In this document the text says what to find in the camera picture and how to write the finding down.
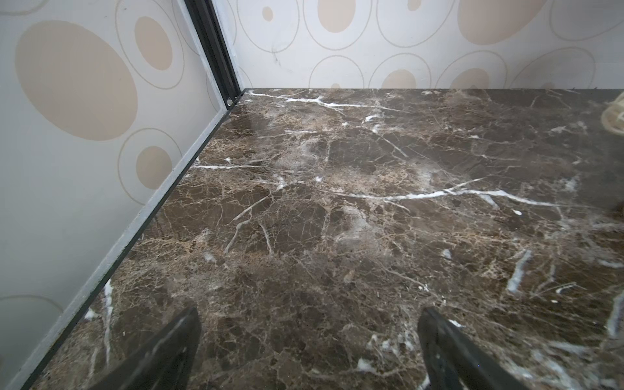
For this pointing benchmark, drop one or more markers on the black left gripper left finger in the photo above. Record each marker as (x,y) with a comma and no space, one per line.
(164,362)

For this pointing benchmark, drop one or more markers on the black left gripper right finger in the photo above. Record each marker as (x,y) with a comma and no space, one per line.
(453,361)

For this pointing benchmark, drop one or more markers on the black corner frame post left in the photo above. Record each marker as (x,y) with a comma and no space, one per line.
(205,19)

